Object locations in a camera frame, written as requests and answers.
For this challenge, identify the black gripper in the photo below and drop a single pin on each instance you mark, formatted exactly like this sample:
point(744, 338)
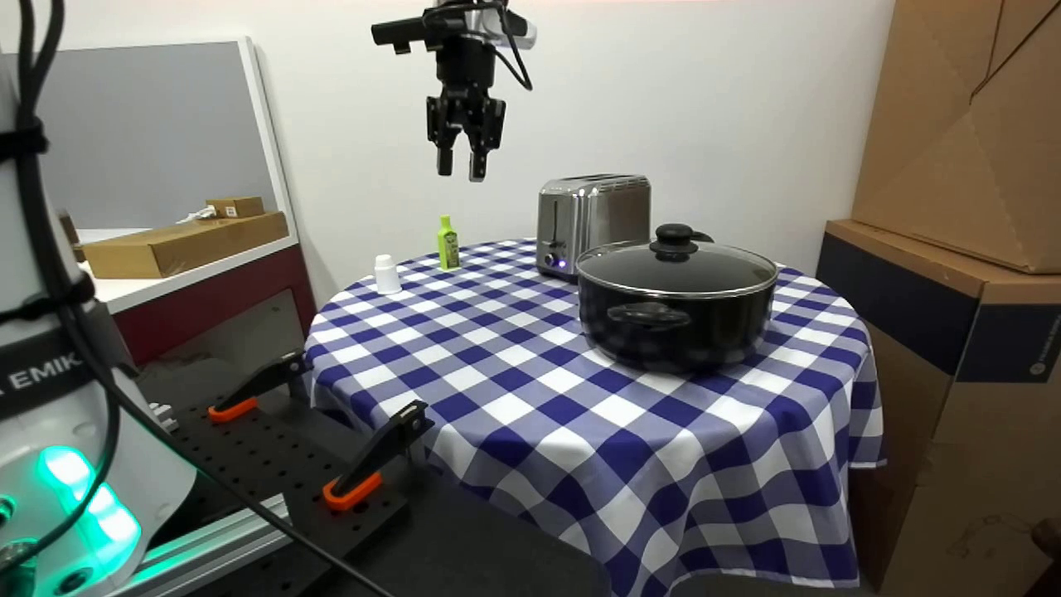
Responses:
point(466, 76)

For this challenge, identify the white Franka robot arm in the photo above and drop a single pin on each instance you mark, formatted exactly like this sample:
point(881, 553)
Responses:
point(43, 431)

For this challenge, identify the silver metal toaster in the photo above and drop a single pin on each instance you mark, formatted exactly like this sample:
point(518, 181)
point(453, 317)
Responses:
point(591, 217)

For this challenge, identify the small green bottle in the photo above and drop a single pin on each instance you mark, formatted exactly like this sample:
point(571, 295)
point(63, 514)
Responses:
point(447, 246)

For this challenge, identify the small white bottle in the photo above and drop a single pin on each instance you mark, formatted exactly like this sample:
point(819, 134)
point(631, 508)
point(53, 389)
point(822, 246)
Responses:
point(387, 277)

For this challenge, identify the small cardboard box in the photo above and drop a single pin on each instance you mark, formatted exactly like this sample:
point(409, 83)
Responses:
point(236, 208)

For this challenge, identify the glass pot lid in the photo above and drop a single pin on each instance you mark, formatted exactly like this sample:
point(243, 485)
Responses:
point(680, 267)

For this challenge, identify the black cooking pot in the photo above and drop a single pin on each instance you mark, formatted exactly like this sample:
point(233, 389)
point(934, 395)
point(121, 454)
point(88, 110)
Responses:
point(673, 326)

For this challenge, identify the white desk red front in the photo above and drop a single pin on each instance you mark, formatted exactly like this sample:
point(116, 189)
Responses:
point(209, 299)

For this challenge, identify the flat cardboard box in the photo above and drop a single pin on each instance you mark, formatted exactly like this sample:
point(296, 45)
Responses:
point(182, 246)

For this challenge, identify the blue white checkered tablecloth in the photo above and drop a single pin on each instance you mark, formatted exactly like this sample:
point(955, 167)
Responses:
point(575, 431)

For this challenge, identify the grey partition panel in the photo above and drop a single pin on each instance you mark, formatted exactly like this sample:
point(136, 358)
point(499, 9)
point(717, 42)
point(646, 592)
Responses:
point(154, 134)

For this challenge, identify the black perforated base board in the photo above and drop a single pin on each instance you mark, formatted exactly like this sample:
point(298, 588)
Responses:
point(276, 464)

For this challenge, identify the large cardboard box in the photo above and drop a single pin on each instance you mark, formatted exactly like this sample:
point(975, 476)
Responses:
point(961, 119)

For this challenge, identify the cardboard cabinet dark band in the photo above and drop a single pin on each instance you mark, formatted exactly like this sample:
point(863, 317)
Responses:
point(950, 441)

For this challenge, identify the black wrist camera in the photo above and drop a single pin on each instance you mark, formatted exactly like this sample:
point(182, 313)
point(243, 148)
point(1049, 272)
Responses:
point(400, 31)

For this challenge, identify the aluminium profile rail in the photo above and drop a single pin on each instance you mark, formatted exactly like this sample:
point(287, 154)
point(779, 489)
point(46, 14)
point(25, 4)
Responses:
point(209, 547)

